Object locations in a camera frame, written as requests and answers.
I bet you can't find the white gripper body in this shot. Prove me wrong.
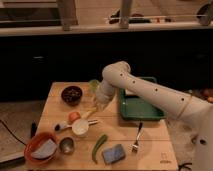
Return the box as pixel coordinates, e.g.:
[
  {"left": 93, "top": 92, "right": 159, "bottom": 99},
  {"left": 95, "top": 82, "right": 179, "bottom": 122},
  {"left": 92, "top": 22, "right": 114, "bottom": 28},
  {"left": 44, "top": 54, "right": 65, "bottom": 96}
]
[{"left": 94, "top": 90, "right": 111, "bottom": 110}]

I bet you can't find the small metal cup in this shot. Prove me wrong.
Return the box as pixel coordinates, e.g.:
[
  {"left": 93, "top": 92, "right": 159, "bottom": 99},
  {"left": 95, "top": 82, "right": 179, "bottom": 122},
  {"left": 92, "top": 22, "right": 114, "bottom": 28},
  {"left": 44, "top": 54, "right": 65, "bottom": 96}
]
[{"left": 59, "top": 137, "right": 74, "bottom": 154}]

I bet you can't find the tan sponge block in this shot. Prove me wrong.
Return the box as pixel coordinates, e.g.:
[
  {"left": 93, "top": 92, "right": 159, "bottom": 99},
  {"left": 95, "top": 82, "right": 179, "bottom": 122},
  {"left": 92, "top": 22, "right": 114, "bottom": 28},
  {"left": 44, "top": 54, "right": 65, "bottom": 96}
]
[{"left": 125, "top": 89, "right": 136, "bottom": 96}]

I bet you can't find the white paper cup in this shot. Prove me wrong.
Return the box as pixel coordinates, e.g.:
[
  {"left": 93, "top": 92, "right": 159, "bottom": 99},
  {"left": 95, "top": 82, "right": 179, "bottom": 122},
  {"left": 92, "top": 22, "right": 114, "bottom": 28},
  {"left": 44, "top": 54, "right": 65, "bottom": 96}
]
[{"left": 72, "top": 119, "right": 89, "bottom": 138}]

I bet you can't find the green chili pepper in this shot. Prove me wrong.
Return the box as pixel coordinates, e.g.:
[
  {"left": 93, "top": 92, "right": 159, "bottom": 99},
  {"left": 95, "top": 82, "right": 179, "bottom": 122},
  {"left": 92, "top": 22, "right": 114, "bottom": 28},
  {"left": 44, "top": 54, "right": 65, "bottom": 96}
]
[{"left": 92, "top": 134, "right": 108, "bottom": 164}]

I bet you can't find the grey cloth in bowl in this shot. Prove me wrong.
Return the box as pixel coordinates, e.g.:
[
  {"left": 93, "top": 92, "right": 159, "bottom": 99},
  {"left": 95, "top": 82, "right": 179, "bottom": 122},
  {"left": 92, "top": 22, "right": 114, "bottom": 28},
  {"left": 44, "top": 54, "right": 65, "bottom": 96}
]
[{"left": 31, "top": 139, "right": 57, "bottom": 159}]

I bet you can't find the dark bowl with beans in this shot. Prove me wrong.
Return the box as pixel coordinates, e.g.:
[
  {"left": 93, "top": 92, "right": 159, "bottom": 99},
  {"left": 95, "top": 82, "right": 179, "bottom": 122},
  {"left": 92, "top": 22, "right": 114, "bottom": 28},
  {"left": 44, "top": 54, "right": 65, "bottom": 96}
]
[{"left": 61, "top": 86, "right": 83, "bottom": 106}]

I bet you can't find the black marker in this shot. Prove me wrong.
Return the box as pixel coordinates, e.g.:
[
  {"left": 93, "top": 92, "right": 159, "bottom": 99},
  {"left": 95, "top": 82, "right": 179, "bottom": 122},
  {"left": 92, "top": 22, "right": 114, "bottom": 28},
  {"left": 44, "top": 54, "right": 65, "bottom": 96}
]
[{"left": 31, "top": 122, "right": 37, "bottom": 138}]

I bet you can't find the orange bowl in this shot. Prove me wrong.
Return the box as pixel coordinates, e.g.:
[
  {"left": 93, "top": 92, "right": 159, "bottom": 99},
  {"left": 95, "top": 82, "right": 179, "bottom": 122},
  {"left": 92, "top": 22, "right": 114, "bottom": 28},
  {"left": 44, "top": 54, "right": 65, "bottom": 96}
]
[{"left": 24, "top": 132, "right": 58, "bottom": 166}]

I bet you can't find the green translucent cup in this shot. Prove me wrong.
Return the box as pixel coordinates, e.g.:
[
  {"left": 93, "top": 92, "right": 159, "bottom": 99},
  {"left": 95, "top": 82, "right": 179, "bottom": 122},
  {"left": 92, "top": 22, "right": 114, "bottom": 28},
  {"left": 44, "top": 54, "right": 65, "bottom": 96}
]
[{"left": 89, "top": 79, "right": 100, "bottom": 93}]

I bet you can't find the knife with grey handle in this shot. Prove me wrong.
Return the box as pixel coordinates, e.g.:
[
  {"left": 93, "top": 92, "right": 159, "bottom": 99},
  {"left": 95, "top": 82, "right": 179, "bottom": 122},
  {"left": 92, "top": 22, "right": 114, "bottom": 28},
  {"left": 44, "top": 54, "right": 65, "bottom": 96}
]
[{"left": 54, "top": 120, "right": 98, "bottom": 132}]

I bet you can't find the metal fork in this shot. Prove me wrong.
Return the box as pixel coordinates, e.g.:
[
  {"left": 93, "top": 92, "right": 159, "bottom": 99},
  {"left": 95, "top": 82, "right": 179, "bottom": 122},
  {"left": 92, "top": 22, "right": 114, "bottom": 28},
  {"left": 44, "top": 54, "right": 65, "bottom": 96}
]
[{"left": 132, "top": 122, "right": 143, "bottom": 153}]

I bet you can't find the blue sponge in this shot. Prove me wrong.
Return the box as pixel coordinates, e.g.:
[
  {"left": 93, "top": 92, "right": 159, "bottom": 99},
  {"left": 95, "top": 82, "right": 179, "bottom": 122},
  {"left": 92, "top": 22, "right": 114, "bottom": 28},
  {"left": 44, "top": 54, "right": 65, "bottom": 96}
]
[{"left": 102, "top": 144, "right": 126, "bottom": 164}]

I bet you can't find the orange tomato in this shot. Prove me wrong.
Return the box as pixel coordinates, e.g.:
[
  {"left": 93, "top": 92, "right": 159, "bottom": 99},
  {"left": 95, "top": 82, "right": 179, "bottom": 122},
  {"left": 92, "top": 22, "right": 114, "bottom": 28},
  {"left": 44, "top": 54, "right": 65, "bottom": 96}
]
[{"left": 68, "top": 112, "right": 80, "bottom": 123}]

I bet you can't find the black cable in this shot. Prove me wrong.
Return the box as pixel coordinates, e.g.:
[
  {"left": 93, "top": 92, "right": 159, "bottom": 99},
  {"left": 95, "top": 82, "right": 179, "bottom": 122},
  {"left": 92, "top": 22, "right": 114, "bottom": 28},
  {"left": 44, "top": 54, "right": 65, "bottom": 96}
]
[{"left": 0, "top": 119, "right": 27, "bottom": 147}]

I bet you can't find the green plastic tray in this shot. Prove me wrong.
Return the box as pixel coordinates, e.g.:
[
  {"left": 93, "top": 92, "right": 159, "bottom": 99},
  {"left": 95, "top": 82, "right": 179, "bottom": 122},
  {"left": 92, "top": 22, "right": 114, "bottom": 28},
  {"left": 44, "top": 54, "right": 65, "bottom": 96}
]
[{"left": 118, "top": 76, "right": 166, "bottom": 122}]

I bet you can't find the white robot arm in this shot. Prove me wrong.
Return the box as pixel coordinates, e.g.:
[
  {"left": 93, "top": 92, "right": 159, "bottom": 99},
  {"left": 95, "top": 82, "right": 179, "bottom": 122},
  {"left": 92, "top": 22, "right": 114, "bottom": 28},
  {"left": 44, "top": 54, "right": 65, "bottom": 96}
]
[{"left": 95, "top": 61, "right": 213, "bottom": 171}]

